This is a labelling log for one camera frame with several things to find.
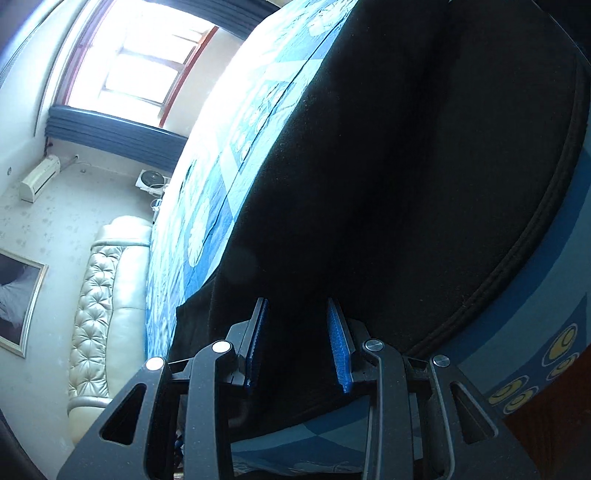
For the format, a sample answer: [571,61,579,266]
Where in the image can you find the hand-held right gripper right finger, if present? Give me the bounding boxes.
[326,298,541,480]

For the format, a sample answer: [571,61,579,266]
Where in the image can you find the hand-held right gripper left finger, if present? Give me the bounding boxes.
[56,298,270,480]

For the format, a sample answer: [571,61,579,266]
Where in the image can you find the white wall air conditioner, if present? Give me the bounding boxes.
[18,154,62,204]

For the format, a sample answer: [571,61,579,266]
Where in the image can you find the cream tufted leather headboard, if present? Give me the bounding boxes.
[67,215,155,418]

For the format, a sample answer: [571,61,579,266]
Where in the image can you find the framed black-and-white picture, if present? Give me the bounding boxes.
[0,249,49,358]

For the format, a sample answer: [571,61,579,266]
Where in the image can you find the blue patterned bed sheet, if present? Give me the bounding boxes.
[145,0,591,480]

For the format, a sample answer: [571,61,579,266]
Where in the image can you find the white round fan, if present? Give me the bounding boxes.
[135,169,171,192]

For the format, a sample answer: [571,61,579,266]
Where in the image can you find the black pants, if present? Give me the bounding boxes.
[166,0,585,435]

